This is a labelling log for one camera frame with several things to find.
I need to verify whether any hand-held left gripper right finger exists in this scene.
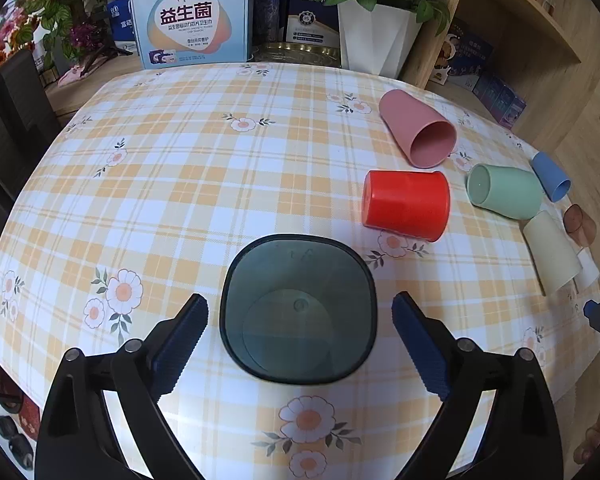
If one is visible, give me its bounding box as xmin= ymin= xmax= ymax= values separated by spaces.
xmin=391 ymin=291 xmax=565 ymax=480

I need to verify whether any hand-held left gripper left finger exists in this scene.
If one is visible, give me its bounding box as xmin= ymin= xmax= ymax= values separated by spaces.
xmin=36 ymin=292 xmax=211 ymax=480

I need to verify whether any dark transparent square cup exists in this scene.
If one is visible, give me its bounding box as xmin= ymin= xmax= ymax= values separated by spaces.
xmin=218 ymin=234 xmax=377 ymax=386

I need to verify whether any white plastic cup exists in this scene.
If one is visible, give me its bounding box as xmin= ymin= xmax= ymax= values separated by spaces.
xmin=572 ymin=247 xmax=600 ymax=291

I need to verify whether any cream plastic cup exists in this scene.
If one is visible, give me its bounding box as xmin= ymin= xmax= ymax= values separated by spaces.
xmin=522 ymin=210 xmax=583 ymax=297

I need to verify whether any brown transparent cup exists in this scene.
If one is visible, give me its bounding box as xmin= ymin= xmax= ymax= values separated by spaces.
xmin=563 ymin=204 xmax=598 ymax=248

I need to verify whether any red plastic cup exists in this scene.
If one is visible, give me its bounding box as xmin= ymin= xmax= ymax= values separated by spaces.
xmin=361 ymin=170 xmax=451 ymax=242

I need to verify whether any blue plastic cup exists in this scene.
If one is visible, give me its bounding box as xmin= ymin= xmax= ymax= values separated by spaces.
xmin=530 ymin=151 xmax=572 ymax=202

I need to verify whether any green plastic cup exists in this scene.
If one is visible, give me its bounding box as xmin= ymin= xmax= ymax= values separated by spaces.
xmin=466 ymin=163 xmax=544 ymax=221

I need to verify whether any pink plastic cup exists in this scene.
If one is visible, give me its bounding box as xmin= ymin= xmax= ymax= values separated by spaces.
xmin=378 ymin=89 xmax=457 ymax=169

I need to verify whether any checked floral tablecloth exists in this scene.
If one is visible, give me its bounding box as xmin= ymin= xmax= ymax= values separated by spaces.
xmin=0 ymin=60 xmax=600 ymax=480

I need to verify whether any dark blue small box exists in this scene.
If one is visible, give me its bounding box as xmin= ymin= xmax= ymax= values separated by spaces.
xmin=472 ymin=71 xmax=527 ymax=128

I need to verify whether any black chair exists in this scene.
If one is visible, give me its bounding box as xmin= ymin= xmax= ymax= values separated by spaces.
xmin=0 ymin=50 xmax=63 ymax=231

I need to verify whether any blue cartoon print box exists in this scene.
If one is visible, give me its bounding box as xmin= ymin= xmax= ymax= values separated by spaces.
xmin=427 ymin=17 xmax=496 ymax=91

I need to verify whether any wooden shelf unit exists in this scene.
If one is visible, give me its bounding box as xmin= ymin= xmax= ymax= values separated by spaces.
xmin=400 ymin=0 xmax=600 ymax=136

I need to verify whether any white faceted flower pot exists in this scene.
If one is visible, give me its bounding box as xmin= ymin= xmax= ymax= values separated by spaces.
xmin=336 ymin=0 xmax=423 ymax=78

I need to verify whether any gold metal tray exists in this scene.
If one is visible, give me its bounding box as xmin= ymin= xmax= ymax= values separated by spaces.
xmin=252 ymin=41 xmax=343 ymax=67

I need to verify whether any light blue printed box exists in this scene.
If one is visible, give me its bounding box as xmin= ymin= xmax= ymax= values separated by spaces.
xmin=130 ymin=0 xmax=255 ymax=71

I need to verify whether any blue and white box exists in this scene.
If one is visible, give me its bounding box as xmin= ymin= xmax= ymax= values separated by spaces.
xmin=106 ymin=0 xmax=138 ymax=58

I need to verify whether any dark blue emblem box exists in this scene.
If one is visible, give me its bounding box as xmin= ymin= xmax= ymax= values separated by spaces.
xmin=286 ymin=0 xmax=342 ymax=51

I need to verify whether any dark blue patterned tube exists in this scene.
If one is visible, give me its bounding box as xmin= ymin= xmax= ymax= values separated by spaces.
xmin=252 ymin=0 xmax=286 ymax=46

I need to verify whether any pink flower plant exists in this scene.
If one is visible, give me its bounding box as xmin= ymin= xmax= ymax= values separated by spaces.
xmin=0 ymin=0 xmax=131 ymax=86

